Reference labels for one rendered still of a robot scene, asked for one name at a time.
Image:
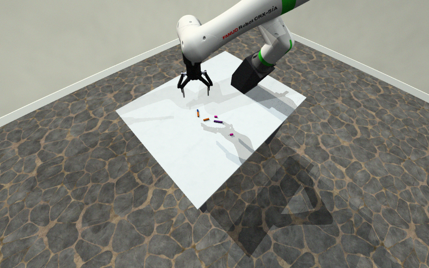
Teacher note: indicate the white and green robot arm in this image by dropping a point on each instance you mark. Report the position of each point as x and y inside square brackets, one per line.
[200, 41]

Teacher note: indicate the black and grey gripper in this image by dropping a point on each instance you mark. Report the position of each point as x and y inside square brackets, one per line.
[190, 76]

